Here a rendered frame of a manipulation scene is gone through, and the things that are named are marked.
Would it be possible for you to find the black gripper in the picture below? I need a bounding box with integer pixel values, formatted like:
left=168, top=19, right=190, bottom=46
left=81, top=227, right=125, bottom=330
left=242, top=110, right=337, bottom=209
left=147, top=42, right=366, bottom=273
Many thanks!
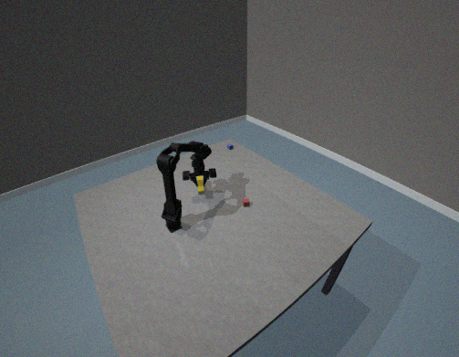
left=183, top=164, right=216, bottom=187

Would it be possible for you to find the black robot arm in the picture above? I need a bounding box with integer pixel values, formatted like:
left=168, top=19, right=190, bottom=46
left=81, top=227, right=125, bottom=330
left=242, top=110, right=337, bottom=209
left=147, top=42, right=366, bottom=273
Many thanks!
left=156, top=141, right=212, bottom=233

